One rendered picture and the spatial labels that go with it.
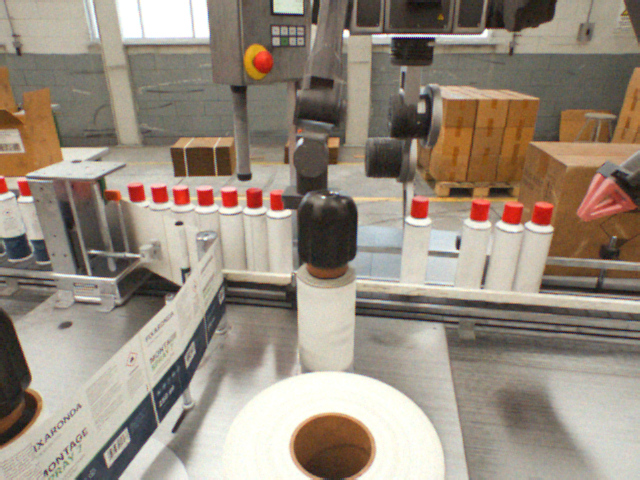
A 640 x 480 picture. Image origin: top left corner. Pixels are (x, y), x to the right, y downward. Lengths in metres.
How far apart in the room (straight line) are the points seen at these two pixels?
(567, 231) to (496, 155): 3.34
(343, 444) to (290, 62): 0.70
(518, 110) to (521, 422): 3.82
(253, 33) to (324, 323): 0.53
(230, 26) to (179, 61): 5.70
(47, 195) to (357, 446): 0.70
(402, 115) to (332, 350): 0.96
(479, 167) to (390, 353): 3.73
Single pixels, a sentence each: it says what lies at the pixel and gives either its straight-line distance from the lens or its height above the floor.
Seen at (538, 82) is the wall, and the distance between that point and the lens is 6.94.
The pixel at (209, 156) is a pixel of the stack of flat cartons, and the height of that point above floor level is 0.22.
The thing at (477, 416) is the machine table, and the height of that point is 0.83.
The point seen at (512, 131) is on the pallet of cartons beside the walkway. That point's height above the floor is 0.61.
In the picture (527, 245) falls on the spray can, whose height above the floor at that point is 1.01.
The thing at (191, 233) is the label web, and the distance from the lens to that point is 0.82.
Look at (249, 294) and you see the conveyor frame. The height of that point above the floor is 0.87.
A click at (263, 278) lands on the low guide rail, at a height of 0.91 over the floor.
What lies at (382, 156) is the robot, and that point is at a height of 0.91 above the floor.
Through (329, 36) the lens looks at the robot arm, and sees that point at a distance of 0.80.
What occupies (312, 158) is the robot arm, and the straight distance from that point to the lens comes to 0.70.
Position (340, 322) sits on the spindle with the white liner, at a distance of 0.63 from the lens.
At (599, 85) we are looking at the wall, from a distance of 7.32.
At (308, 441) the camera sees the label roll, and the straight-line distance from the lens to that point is 0.48.
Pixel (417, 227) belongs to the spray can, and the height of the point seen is 1.04.
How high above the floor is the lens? 1.36
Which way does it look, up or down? 25 degrees down
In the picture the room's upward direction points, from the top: straight up
